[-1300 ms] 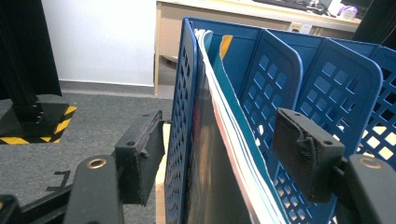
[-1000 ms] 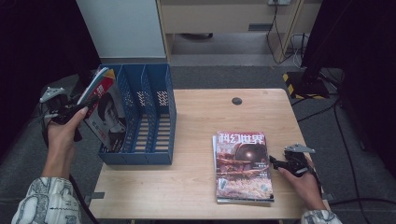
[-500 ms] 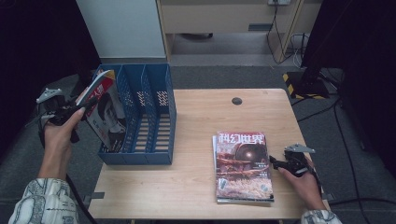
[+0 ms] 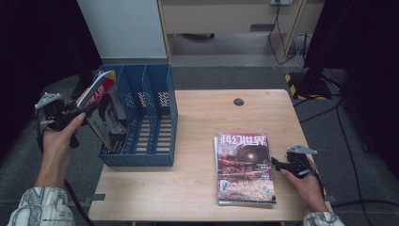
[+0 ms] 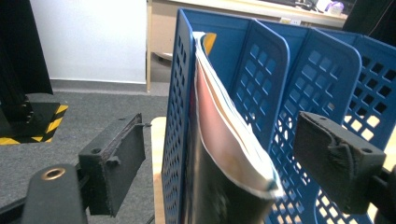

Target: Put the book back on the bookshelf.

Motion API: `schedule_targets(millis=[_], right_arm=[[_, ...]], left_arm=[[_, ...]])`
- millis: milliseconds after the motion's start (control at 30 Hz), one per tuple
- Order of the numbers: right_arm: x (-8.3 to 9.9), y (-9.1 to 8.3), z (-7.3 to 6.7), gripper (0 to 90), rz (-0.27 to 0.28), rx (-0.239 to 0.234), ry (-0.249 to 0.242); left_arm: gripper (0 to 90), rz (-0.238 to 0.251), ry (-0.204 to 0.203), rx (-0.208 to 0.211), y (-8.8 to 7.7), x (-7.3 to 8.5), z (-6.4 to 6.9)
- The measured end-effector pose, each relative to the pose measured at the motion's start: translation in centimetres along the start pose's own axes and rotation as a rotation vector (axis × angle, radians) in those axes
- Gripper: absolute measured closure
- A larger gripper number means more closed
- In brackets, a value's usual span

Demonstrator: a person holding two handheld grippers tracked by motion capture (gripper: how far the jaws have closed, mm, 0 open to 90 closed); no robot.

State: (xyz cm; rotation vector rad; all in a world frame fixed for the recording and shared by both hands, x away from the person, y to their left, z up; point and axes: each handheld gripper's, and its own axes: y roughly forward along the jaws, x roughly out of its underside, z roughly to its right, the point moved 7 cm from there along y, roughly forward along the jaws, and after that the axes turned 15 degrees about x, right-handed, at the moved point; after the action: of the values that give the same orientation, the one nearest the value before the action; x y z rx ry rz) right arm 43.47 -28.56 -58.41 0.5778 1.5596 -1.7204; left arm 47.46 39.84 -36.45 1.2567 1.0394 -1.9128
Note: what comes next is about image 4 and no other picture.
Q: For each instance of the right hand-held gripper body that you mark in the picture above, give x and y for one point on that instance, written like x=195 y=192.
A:
x=296 y=164

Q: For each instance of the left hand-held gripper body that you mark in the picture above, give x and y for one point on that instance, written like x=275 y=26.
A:
x=58 y=114

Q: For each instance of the red banner portrait magazine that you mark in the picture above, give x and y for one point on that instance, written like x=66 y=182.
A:
x=106 y=109

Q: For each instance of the red planet cover magazine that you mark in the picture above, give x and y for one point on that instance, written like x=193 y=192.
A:
x=244 y=169

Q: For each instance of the snow scene cover magazine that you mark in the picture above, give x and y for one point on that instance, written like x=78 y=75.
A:
x=215 y=157

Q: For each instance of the blue plastic file rack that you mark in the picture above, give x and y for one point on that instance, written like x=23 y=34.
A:
x=156 y=125

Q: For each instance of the person's right hand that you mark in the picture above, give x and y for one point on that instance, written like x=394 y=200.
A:
x=309 y=191

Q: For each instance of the person's left hand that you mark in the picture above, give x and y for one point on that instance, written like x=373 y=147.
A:
x=56 y=150

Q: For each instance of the dark stand foot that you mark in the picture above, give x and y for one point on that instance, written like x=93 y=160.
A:
x=80 y=88

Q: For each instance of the dark round table grommet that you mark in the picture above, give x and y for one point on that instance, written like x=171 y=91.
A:
x=238 y=102

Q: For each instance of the dark curtain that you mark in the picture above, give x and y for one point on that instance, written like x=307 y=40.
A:
x=370 y=62
x=37 y=47

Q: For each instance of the black stand with striped base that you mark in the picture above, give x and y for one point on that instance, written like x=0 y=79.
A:
x=309 y=88

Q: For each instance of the white cabinet panel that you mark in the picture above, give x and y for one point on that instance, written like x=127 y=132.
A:
x=125 y=28

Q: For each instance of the white power socket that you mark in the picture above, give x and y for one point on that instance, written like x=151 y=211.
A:
x=280 y=2

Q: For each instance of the grey metal table bracket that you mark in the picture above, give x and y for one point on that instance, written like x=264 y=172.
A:
x=97 y=197
x=331 y=198

